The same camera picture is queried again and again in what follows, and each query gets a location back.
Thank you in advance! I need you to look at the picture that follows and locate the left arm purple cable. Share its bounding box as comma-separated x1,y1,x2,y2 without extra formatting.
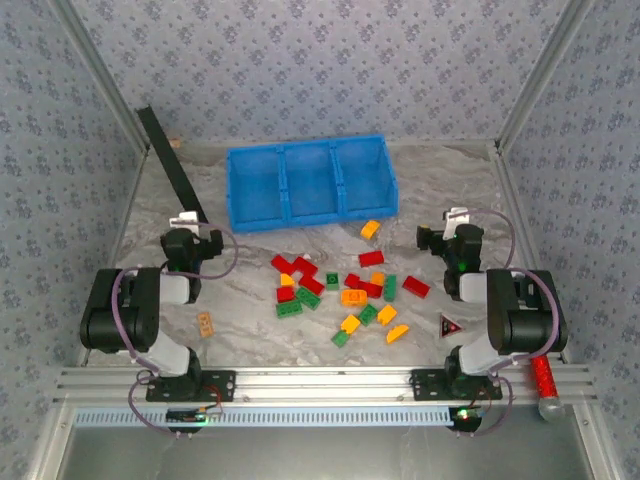
112,222,240,439

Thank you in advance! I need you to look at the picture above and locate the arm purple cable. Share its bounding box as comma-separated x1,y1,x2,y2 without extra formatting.
112,222,240,439
457,207,559,439

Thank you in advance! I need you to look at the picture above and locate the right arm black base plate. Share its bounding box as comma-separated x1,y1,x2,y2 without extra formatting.
409,368,504,401

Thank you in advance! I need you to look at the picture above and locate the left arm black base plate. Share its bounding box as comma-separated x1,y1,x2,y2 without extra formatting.
145,369,237,403

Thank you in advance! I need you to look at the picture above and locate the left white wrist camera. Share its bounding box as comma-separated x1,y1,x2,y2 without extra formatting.
168,211,200,232

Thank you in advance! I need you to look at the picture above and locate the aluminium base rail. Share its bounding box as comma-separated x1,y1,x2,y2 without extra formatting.
52,364,599,405

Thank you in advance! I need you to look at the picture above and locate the grey metal sheet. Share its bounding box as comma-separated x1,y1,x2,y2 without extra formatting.
54,424,596,480

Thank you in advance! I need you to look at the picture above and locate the light blue slotted cable duct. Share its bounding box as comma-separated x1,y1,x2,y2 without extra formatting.
74,405,456,429

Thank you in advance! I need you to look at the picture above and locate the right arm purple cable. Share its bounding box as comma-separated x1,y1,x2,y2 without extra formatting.
457,207,559,439

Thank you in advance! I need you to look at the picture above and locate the long black bar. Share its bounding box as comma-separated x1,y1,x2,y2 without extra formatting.
135,105,211,226

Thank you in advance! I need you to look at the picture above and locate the red triangular sign tile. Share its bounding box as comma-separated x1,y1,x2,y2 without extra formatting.
438,313,463,341

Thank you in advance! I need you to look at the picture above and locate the blue three-compartment plastic bin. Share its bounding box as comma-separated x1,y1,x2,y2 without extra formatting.
224,133,400,235

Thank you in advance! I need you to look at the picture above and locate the red glitter tube silver cap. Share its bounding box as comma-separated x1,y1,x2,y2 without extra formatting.
529,354,567,424

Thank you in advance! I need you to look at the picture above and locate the aluminium corner post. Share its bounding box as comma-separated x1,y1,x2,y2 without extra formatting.
49,0,152,154
493,0,597,154

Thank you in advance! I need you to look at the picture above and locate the aluminium side rail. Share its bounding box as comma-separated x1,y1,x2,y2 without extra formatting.
492,143,575,365
77,147,151,369

